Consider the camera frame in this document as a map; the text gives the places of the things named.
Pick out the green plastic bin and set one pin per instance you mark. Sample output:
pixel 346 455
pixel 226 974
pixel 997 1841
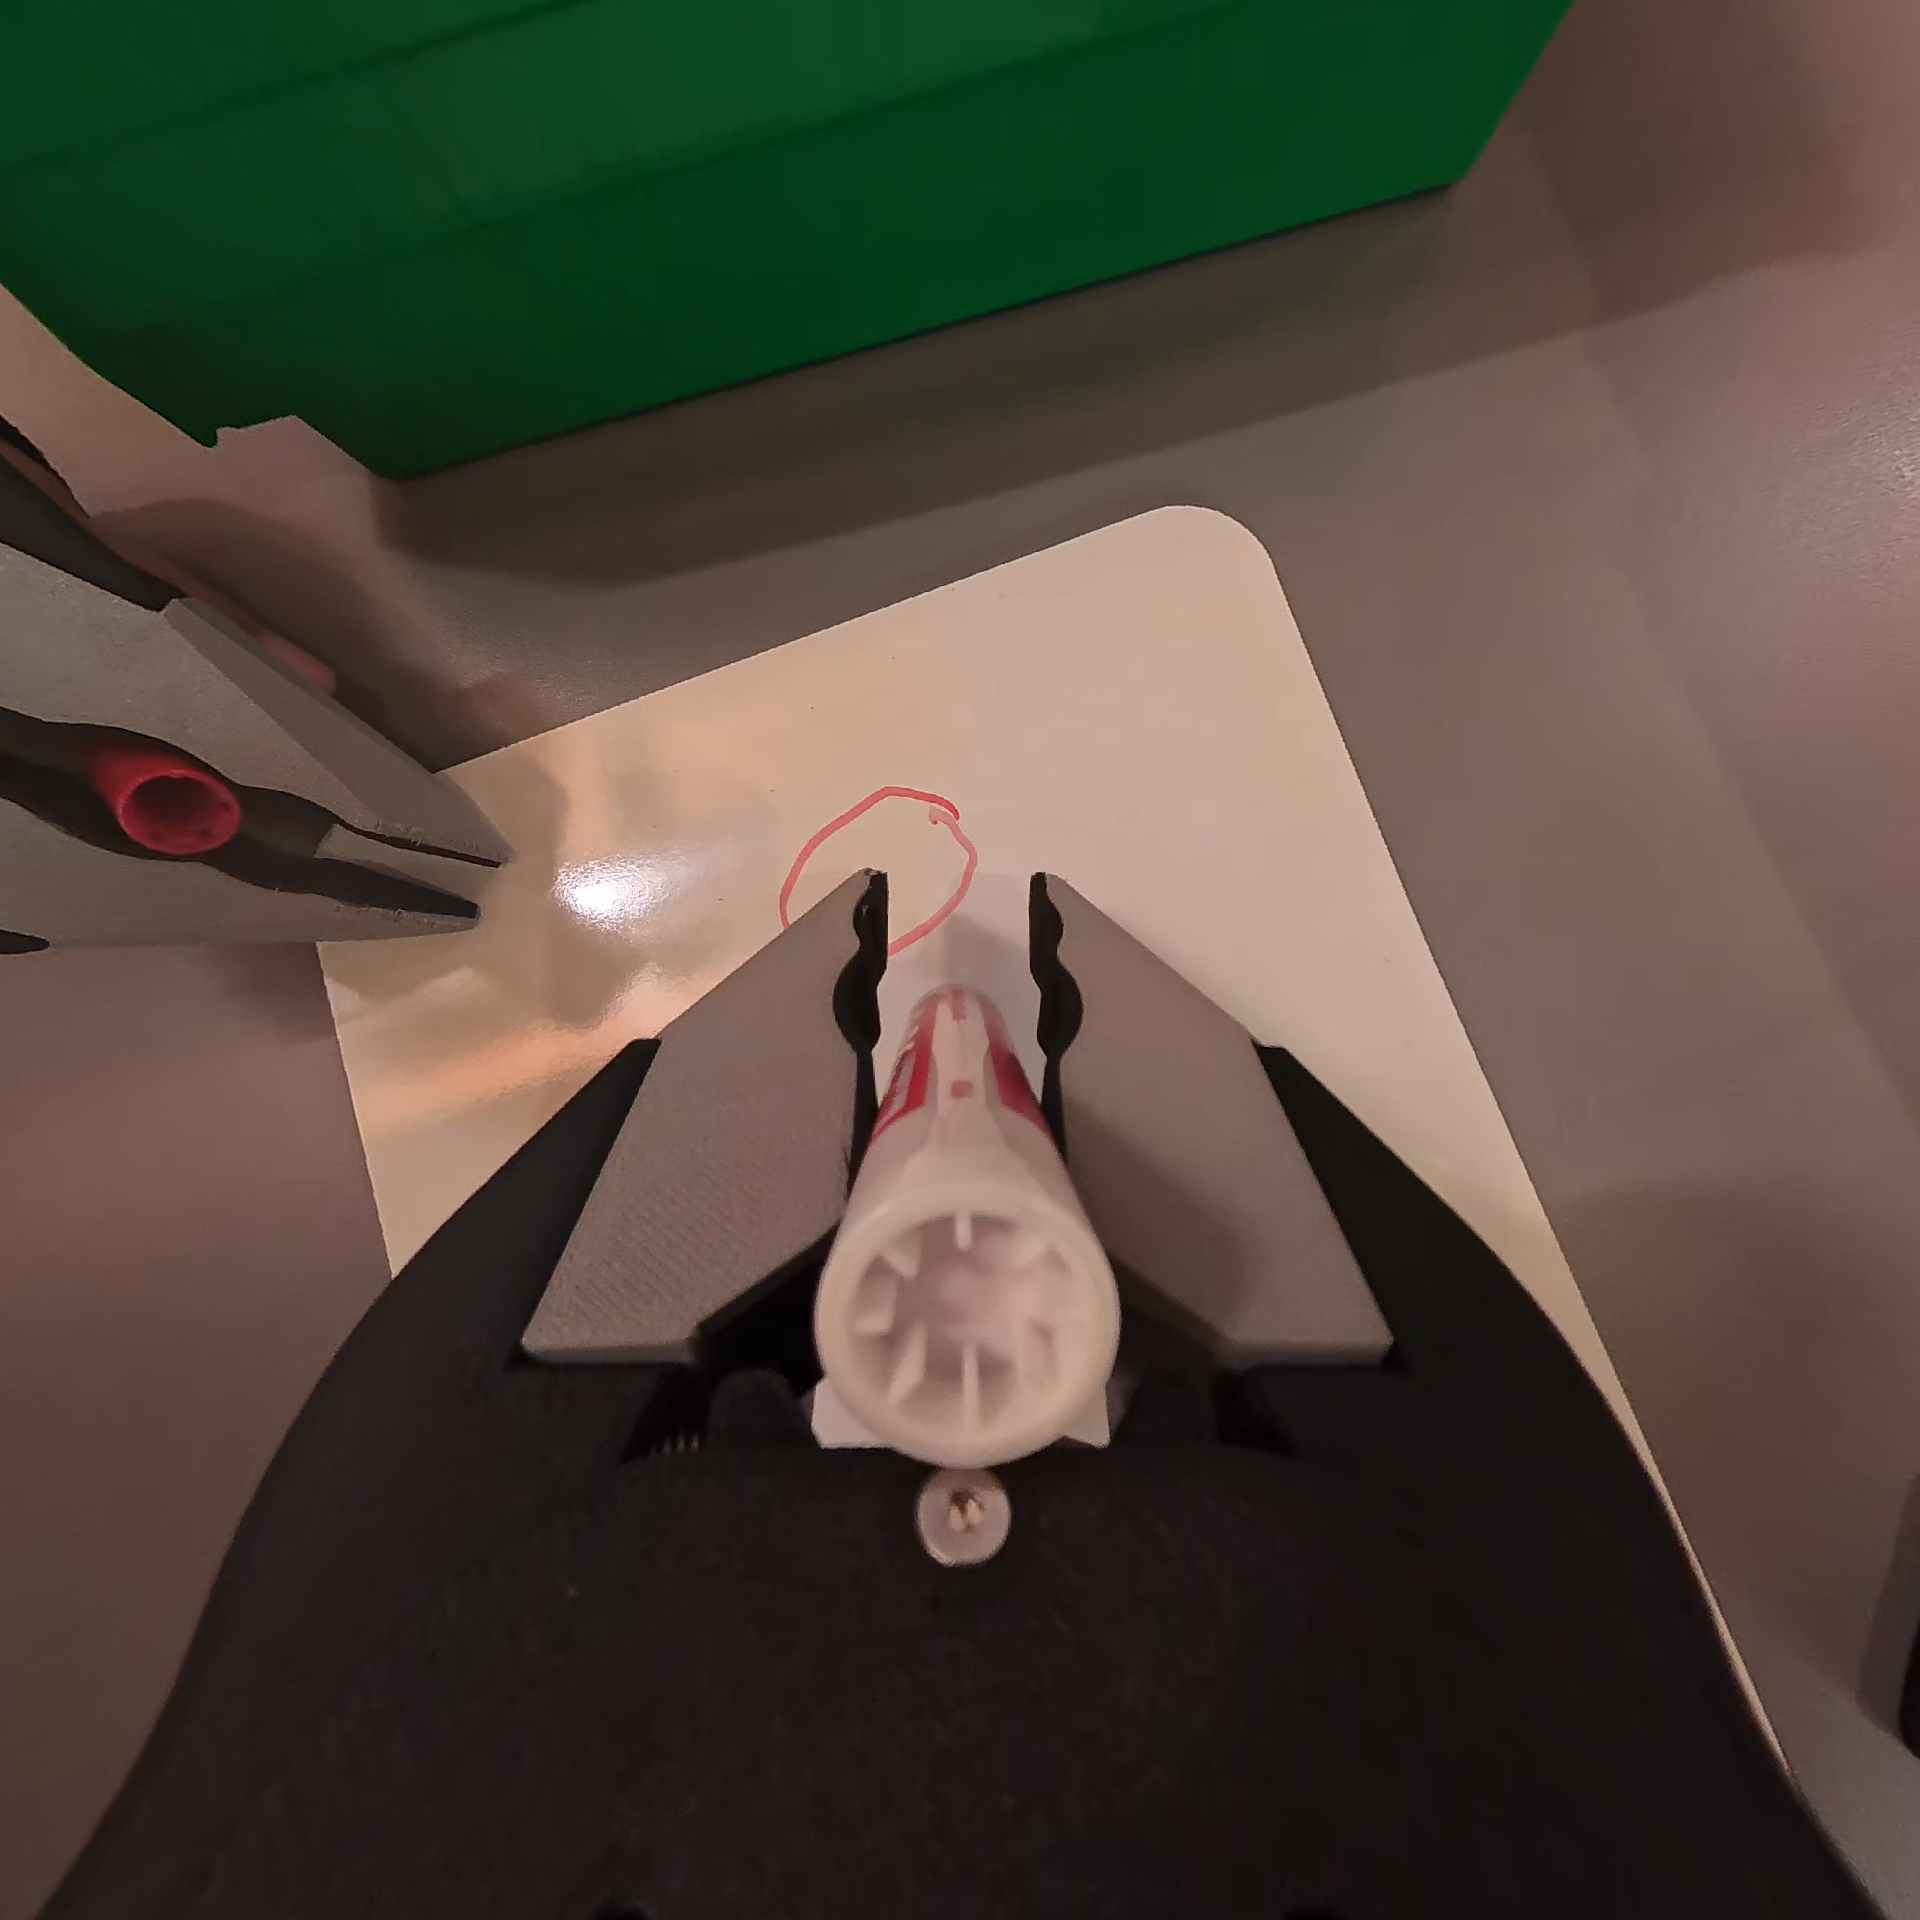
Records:
pixel 750 194

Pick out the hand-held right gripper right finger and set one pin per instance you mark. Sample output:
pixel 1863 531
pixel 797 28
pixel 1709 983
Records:
pixel 1215 1201

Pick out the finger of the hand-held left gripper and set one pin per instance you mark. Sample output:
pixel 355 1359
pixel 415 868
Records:
pixel 181 897
pixel 195 689

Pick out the white whiteboard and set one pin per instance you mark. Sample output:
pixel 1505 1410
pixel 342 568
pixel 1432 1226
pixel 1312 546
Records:
pixel 1128 750

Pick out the red dry-erase marker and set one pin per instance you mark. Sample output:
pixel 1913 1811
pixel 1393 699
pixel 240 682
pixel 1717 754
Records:
pixel 968 1320

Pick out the red marker cap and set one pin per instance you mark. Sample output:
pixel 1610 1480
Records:
pixel 171 802

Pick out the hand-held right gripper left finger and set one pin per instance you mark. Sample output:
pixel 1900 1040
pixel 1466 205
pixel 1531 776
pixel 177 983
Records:
pixel 707 1185

